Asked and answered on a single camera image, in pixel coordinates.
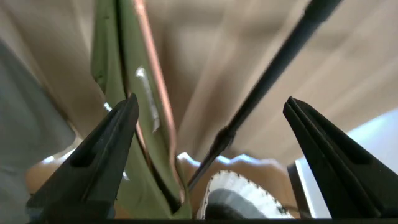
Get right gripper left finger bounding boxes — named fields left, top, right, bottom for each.
left=25, top=92, right=140, bottom=219

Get black clothes rack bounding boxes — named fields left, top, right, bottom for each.
left=187, top=0, right=343, bottom=191

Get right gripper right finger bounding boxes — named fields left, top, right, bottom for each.
left=282, top=95, right=398, bottom=218

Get pale grey shorts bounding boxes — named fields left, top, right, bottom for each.
left=0, top=39, right=78, bottom=223

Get green garment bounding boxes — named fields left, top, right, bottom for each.
left=90, top=0, right=193, bottom=219

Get beige curtain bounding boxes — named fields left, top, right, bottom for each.
left=0, top=0, right=398, bottom=166

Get pink clothes hanger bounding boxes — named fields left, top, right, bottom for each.
left=124, top=0, right=187, bottom=205

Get white laundry basket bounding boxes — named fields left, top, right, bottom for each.
left=195, top=170, right=304, bottom=219

